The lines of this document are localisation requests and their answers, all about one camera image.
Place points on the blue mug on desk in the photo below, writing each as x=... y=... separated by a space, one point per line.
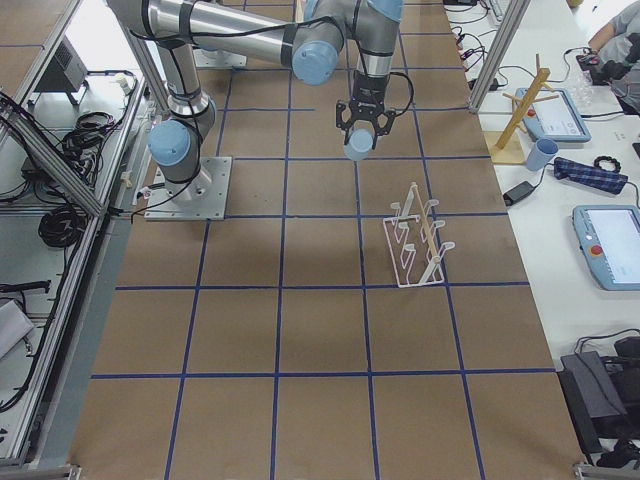
x=541 y=153

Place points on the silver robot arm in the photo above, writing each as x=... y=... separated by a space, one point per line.
x=309 y=48

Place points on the grey electronics box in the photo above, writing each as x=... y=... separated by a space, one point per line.
x=66 y=73

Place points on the white wire rack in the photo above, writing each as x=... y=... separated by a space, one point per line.
x=412 y=236

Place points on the aluminium frame post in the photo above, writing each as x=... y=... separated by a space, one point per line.
x=506 y=31

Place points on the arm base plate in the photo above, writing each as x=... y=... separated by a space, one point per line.
x=204 y=199
x=218 y=59

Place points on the wooden mug tree stand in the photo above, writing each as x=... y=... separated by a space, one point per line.
x=503 y=149

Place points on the light blue plastic cup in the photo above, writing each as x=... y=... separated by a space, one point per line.
x=359 y=145

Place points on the near teach pendant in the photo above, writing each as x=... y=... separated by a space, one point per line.
x=608 y=237

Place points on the teach pendant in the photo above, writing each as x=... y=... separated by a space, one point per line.
x=608 y=237
x=554 y=115

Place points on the black ring part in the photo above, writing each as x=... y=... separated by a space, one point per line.
x=607 y=163

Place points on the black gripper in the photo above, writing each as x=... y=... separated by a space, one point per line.
x=366 y=90

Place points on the far teach pendant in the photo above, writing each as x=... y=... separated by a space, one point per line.
x=554 y=115

